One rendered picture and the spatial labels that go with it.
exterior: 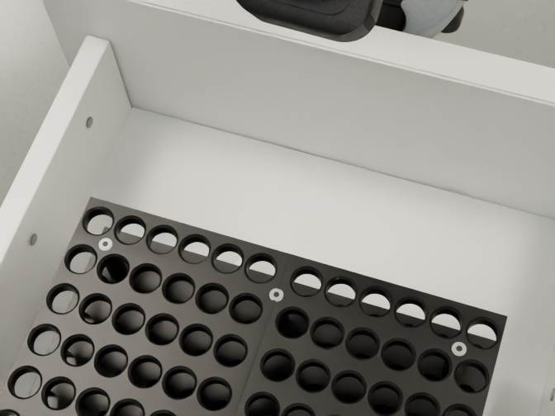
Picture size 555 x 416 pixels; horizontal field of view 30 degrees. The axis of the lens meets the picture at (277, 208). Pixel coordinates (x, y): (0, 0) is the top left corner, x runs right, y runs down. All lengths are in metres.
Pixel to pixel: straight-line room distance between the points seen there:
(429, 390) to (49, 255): 0.19
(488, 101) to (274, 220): 0.12
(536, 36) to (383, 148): 1.13
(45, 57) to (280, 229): 1.16
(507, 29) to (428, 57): 1.18
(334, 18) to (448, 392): 0.15
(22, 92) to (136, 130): 1.07
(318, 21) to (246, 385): 0.15
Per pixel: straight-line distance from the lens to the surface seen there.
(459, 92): 0.43
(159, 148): 0.52
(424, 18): 0.44
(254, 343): 0.40
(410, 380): 0.40
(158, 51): 0.48
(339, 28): 0.32
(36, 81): 1.60
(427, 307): 0.41
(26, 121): 1.57
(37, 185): 0.45
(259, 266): 0.47
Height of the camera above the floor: 1.28
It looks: 63 degrees down
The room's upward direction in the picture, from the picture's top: 6 degrees counter-clockwise
